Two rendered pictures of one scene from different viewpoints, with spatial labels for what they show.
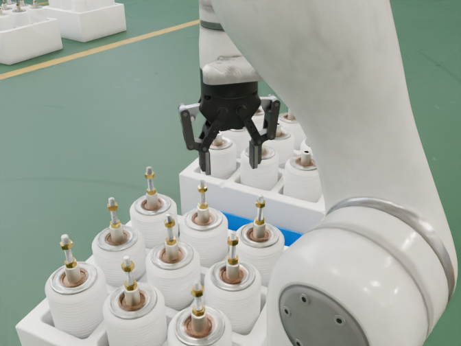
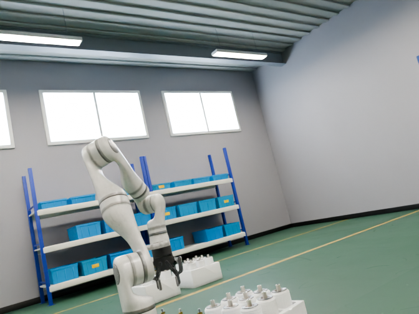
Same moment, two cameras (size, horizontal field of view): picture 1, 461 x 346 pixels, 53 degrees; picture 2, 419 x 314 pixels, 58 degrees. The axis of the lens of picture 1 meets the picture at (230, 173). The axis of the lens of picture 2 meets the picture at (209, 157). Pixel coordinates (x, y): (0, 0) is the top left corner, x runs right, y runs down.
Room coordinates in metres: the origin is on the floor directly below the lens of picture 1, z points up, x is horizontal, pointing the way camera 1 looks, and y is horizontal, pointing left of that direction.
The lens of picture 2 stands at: (-0.77, -0.68, 0.68)
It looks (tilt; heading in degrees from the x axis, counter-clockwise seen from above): 9 degrees up; 17
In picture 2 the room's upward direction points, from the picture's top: 13 degrees counter-clockwise
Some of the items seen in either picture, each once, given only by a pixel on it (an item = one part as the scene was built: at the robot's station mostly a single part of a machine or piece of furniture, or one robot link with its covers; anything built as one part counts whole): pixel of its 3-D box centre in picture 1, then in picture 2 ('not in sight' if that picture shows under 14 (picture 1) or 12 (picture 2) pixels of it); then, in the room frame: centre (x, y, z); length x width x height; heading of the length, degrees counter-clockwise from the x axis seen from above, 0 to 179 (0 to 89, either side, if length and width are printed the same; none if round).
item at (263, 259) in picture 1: (257, 271); not in sight; (0.68, -0.05, 0.16); 0.10 x 0.10 x 0.18
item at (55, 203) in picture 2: not in sight; (50, 205); (3.94, 3.39, 1.38); 0.50 x 0.38 x 0.11; 54
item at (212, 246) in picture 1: (204, 255); not in sight; (0.73, 0.05, 0.16); 0.10 x 0.10 x 0.18
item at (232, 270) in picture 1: (232, 269); not in sight; (0.57, 0.00, 0.26); 0.02 x 0.02 x 0.03
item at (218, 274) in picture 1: (232, 274); not in sight; (0.57, 0.00, 0.25); 0.08 x 0.08 x 0.01
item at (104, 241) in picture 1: (117, 238); not in sight; (0.67, 0.21, 0.25); 0.08 x 0.08 x 0.01
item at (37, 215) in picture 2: not in sight; (146, 214); (5.20, 2.49, 0.97); 3.68 x 0.64 x 1.94; 143
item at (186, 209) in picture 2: not in sight; (181, 210); (5.73, 2.07, 0.90); 0.50 x 0.38 x 0.21; 53
